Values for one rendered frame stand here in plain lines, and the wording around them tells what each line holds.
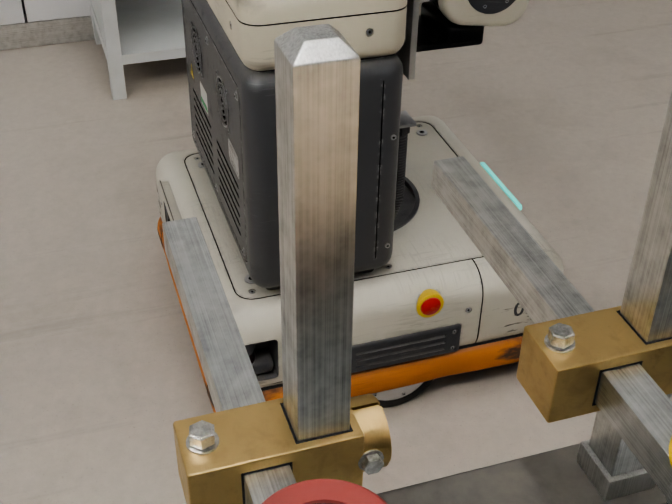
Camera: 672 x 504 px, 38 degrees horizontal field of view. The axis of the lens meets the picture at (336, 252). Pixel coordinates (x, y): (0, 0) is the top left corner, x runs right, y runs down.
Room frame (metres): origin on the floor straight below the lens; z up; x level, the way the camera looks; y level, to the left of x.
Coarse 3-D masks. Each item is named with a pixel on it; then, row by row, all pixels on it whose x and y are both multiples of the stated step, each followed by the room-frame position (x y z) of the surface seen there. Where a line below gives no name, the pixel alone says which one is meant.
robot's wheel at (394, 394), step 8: (416, 384) 1.33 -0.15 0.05; (424, 384) 1.33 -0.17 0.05; (384, 392) 1.31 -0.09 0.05; (392, 392) 1.31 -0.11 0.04; (400, 392) 1.32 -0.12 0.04; (408, 392) 1.32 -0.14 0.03; (416, 392) 1.33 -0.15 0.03; (384, 400) 1.31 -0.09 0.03; (392, 400) 1.31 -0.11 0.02; (400, 400) 1.32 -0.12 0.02; (408, 400) 1.32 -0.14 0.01
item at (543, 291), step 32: (448, 160) 0.78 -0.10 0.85; (448, 192) 0.74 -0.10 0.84; (480, 192) 0.72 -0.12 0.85; (480, 224) 0.68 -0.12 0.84; (512, 224) 0.67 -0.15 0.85; (512, 256) 0.63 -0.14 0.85; (544, 256) 0.63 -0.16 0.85; (512, 288) 0.62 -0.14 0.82; (544, 288) 0.59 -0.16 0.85; (544, 320) 0.57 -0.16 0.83; (608, 384) 0.49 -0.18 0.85; (640, 384) 0.48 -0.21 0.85; (608, 416) 0.48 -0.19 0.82; (640, 416) 0.45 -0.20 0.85; (640, 448) 0.44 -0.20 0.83
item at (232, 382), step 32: (192, 224) 0.69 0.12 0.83; (192, 256) 0.65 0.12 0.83; (192, 288) 0.60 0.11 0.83; (192, 320) 0.57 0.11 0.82; (224, 320) 0.57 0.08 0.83; (224, 352) 0.53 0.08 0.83; (224, 384) 0.50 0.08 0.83; (256, 384) 0.50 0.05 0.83; (256, 480) 0.41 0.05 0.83; (288, 480) 0.41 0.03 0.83
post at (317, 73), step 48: (288, 48) 0.45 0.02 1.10; (336, 48) 0.45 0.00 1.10; (288, 96) 0.44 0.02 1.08; (336, 96) 0.44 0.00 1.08; (288, 144) 0.44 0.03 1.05; (336, 144) 0.44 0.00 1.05; (288, 192) 0.45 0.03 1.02; (336, 192) 0.44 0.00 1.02; (288, 240) 0.45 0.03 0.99; (336, 240) 0.44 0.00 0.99; (288, 288) 0.45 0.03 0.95; (336, 288) 0.44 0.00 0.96; (288, 336) 0.45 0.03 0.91; (336, 336) 0.44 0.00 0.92; (288, 384) 0.45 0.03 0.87; (336, 384) 0.44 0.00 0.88; (336, 432) 0.44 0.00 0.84
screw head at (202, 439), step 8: (192, 424) 0.44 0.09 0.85; (200, 424) 0.44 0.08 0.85; (208, 424) 0.44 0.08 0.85; (192, 432) 0.43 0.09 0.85; (200, 432) 0.43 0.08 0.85; (208, 432) 0.43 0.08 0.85; (192, 440) 0.43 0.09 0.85; (200, 440) 0.42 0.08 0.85; (208, 440) 0.43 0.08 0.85; (216, 440) 0.43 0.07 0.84; (192, 448) 0.43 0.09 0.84; (200, 448) 0.42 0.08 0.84; (208, 448) 0.43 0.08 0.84
